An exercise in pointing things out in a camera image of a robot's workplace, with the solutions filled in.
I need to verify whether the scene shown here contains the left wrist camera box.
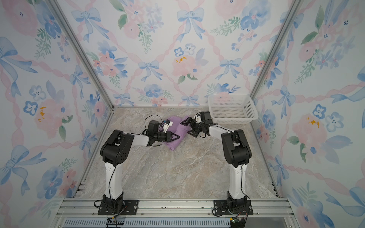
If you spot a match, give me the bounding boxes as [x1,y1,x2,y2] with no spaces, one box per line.
[147,120,173,133]

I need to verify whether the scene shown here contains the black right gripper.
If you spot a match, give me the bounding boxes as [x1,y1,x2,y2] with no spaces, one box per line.
[182,117,205,137]

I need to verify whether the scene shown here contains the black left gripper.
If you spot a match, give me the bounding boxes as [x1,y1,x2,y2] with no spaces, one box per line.
[154,132,180,143]

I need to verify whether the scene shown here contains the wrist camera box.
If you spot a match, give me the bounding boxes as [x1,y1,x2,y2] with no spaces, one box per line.
[194,111,213,124]
[147,120,173,133]

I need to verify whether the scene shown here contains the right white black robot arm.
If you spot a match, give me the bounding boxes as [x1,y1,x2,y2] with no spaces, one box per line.
[181,117,253,215]

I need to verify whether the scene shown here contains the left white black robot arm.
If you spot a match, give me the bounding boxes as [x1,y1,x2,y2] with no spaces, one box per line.
[100,130,180,211]

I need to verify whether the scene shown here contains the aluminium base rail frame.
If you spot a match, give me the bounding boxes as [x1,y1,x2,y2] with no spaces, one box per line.
[50,198,299,228]

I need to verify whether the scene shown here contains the right aluminium corner post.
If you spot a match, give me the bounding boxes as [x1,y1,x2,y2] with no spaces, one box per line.
[250,0,302,100]

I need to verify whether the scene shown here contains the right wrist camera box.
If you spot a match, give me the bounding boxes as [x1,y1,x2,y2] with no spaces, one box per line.
[194,111,213,124]

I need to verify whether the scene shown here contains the purple long pants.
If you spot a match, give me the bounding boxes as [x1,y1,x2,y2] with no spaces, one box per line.
[163,116,191,151]

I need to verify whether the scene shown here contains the left aluminium corner post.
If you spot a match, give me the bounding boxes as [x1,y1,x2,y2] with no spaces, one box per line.
[45,0,114,110]

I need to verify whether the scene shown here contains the aluminium corner post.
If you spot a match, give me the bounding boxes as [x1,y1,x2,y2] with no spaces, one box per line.
[45,0,114,110]
[250,0,302,100]

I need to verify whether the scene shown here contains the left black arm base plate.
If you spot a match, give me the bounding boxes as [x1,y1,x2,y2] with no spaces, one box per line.
[98,198,139,216]

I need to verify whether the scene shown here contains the white plastic perforated basket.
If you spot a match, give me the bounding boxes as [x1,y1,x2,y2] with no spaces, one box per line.
[208,94,259,124]

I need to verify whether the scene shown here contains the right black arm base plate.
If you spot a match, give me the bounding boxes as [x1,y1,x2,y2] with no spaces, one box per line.
[213,199,253,216]

